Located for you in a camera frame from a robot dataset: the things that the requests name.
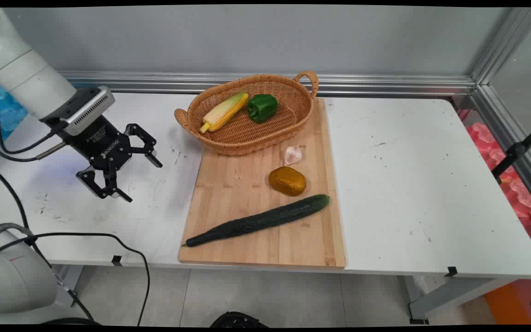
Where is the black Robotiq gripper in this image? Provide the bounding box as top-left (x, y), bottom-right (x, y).
top-left (61, 115), bottom-right (163, 203)

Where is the yellow-brown potato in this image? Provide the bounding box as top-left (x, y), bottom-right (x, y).
top-left (268, 166), bottom-right (307, 197)

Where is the yellow corn cob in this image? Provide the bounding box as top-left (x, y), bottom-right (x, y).
top-left (200, 92), bottom-right (249, 134)

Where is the wooden cutting board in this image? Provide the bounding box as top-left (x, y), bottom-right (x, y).
top-left (178, 97), bottom-right (347, 269)

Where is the woven wicker basket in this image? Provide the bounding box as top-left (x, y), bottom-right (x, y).
top-left (174, 71), bottom-right (319, 156)

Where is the blue plastic sheet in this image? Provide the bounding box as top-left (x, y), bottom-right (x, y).
top-left (0, 83), bottom-right (29, 160)

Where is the grey table leg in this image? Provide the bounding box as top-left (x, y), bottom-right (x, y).
top-left (53, 265), bottom-right (84, 307)
top-left (404, 275), bottom-right (517, 324)

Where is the dark green cucumber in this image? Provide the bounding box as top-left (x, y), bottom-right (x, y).
top-left (182, 194), bottom-right (330, 248)

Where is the green bell pepper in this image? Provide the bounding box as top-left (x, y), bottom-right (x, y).
top-left (247, 94), bottom-right (278, 124)

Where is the white garlic bulb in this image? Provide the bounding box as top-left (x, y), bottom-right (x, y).
top-left (283, 146), bottom-right (303, 166)

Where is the black round floor object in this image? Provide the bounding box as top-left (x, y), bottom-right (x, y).
top-left (210, 311), bottom-right (269, 328)

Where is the black tripod stand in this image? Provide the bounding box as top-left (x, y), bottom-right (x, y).
top-left (491, 118), bottom-right (531, 183)

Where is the pink plastic packaging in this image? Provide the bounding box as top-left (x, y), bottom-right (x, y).
top-left (465, 122), bottom-right (531, 218)

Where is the orange floor object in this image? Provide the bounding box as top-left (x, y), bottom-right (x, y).
top-left (484, 280), bottom-right (531, 326)

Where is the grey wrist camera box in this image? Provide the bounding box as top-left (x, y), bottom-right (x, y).
top-left (40, 86), bottom-right (115, 136)

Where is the black cable with silver plug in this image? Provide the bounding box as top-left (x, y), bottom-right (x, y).
top-left (0, 124), bottom-right (67, 162)

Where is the horizontal aluminium frame rail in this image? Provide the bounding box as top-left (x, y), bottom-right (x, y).
top-left (58, 71), bottom-right (477, 97)

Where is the long black cable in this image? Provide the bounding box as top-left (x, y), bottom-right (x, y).
top-left (0, 161), bottom-right (151, 326)

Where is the slanted aluminium frame post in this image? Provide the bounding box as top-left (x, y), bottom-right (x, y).
top-left (470, 7), bottom-right (531, 213)

